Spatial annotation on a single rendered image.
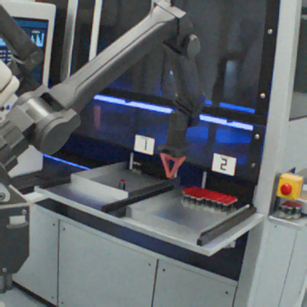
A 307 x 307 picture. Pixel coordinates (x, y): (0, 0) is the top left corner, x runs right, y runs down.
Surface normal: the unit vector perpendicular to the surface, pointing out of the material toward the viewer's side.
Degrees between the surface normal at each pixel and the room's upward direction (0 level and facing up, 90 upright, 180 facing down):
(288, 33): 90
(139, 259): 90
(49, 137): 116
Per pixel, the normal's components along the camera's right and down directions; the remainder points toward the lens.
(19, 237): 0.62, 0.24
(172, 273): -0.56, 0.13
